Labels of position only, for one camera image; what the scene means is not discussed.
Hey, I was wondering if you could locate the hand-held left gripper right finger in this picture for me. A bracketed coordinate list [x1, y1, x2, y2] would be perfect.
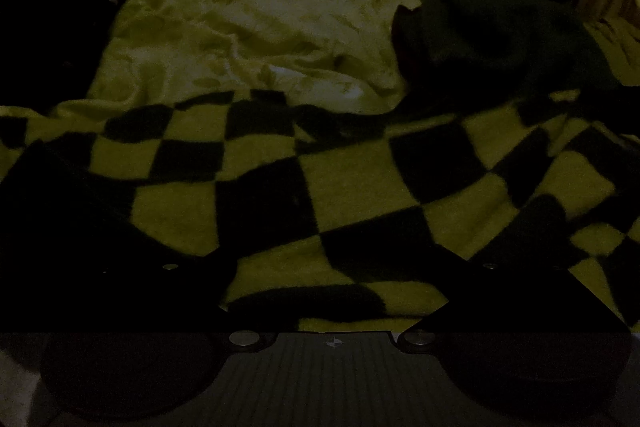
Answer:
[400, 254, 633, 350]

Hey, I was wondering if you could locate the checkered knit sweater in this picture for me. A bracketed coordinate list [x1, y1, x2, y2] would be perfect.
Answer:
[0, 88, 640, 333]

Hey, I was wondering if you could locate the dark green cloth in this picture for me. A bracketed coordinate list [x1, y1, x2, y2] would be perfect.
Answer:
[391, 0, 623, 105]

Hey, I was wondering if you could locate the black cloth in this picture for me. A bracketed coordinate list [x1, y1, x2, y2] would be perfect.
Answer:
[0, 0, 131, 108]

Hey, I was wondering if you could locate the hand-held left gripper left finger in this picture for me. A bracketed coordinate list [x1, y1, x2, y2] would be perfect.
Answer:
[75, 249, 266, 350]

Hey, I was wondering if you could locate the white crumpled duvet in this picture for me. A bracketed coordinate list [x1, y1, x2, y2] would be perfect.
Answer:
[87, 0, 456, 115]

